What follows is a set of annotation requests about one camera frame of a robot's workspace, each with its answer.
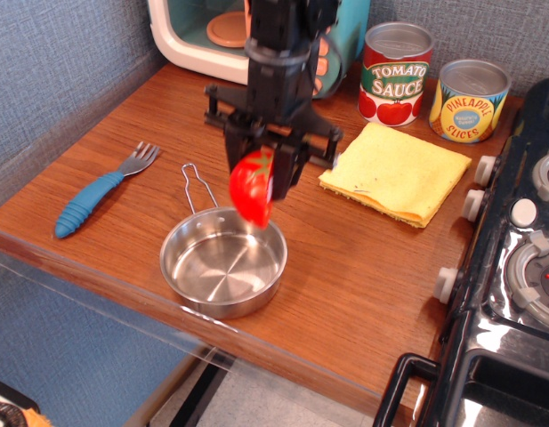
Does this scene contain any yellow folded napkin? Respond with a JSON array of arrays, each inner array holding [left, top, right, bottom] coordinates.
[[319, 123, 472, 228]]

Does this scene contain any tomato sauce can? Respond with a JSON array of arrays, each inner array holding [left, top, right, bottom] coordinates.
[[358, 21, 434, 127]]

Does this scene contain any small steel pan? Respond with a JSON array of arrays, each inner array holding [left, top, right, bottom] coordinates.
[[159, 163, 288, 320]]

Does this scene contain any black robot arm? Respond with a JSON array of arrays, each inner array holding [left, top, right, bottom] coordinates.
[[205, 1, 343, 201]]

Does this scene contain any blue handled fork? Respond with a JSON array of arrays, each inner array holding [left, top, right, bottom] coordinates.
[[54, 141, 160, 238]]

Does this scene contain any pineapple slices can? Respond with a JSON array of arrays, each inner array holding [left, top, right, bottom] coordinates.
[[429, 59, 512, 144]]

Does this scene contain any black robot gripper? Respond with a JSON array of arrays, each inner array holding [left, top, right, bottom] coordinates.
[[205, 38, 343, 201]]

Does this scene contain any orange microwave plate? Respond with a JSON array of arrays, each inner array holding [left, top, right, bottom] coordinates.
[[206, 11, 246, 48]]

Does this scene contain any black toy stove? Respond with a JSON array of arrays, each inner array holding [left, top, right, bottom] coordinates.
[[374, 78, 549, 426]]

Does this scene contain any toy microwave oven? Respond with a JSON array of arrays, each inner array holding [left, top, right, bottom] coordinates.
[[148, 1, 370, 99]]

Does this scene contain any red toy tomato half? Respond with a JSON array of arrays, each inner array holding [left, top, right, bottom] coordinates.
[[230, 148, 273, 230]]

